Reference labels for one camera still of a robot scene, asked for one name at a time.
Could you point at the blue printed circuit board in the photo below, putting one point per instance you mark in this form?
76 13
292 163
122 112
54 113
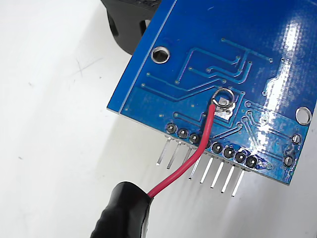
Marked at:
198 37

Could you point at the black plastic component housing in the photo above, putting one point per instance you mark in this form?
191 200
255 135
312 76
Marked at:
123 24

